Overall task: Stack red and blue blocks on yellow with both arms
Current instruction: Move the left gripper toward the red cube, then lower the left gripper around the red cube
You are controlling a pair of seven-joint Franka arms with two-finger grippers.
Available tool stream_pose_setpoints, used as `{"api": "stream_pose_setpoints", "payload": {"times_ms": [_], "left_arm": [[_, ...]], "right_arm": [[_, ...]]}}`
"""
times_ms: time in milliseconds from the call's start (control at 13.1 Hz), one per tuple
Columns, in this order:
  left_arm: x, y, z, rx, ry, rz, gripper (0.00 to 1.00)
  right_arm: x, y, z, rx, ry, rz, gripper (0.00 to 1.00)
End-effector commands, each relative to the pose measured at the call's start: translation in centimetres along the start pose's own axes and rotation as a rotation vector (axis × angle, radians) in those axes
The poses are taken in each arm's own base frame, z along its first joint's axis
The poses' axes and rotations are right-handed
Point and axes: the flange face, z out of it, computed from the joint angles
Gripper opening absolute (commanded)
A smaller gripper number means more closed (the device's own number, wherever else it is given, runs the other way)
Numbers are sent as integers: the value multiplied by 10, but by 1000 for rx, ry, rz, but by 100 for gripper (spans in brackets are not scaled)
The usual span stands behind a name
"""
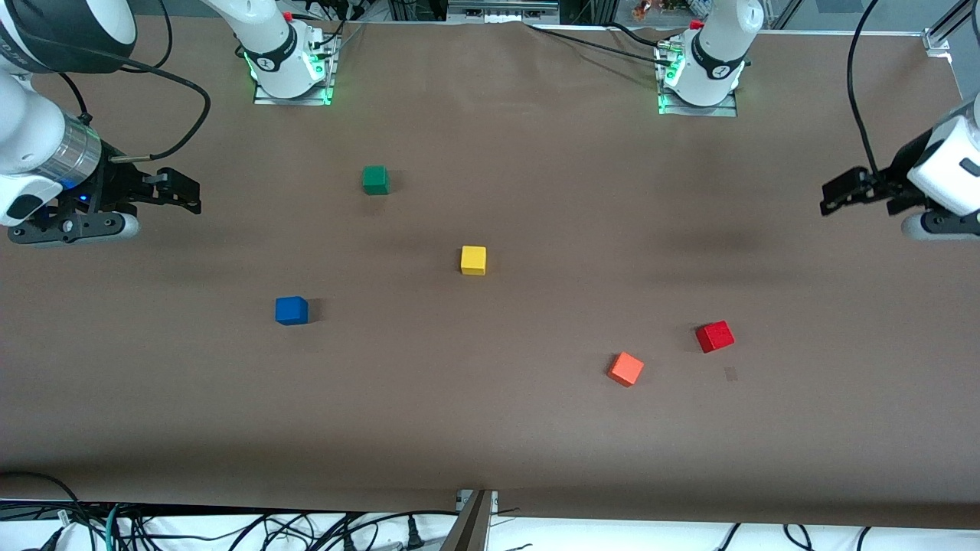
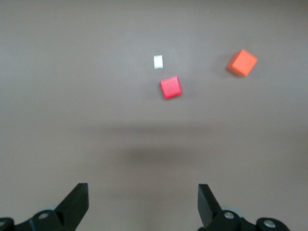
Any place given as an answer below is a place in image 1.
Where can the dark metal bar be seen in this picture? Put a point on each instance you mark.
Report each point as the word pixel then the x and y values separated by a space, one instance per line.
pixel 468 528

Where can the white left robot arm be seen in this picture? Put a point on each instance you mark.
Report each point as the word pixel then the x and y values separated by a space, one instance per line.
pixel 720 46

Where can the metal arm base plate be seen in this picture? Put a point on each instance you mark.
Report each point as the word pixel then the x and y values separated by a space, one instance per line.
pixel 697 112
pixel 295 101

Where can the green cube block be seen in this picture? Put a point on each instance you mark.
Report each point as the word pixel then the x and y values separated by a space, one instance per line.
pixel 375 180

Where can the orange cube block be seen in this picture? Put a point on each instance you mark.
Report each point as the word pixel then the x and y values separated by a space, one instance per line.
pixel 626 370

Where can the red cube block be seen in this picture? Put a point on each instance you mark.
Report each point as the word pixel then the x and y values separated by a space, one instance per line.
pixel 715 337

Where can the yellow cube block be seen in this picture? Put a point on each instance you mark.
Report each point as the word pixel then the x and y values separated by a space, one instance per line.
pixel 473 260

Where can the aluminium corner profile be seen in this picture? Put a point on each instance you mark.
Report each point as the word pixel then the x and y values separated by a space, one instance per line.
pixel 938 40

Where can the small metal bracket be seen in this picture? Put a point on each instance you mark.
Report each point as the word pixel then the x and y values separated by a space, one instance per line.
pixel 462 501

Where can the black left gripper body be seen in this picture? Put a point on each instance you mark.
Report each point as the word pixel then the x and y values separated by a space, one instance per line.
pixel 890 185

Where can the blue cube block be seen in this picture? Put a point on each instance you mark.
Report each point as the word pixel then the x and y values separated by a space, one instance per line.
pixel 291 311

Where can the black power plug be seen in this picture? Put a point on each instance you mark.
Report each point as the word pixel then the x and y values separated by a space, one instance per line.
pixel 349 542
pixel 416 536

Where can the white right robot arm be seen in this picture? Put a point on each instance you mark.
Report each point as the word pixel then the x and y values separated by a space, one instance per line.
pixel 31 130

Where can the aluminium table edge rail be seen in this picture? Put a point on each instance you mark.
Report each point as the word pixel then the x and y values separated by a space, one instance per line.
pixel 961 76

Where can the colourful toy figure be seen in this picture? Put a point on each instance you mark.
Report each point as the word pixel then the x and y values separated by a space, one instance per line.
pixel 643 11

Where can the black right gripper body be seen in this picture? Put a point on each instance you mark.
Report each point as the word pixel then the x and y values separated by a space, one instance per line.
pixel 115 186

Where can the table cover sheet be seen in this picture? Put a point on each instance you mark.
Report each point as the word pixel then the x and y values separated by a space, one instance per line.
pixel 490 444

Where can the grey metal rack shelf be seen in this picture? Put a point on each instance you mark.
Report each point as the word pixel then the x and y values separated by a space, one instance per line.
pixel 501 9

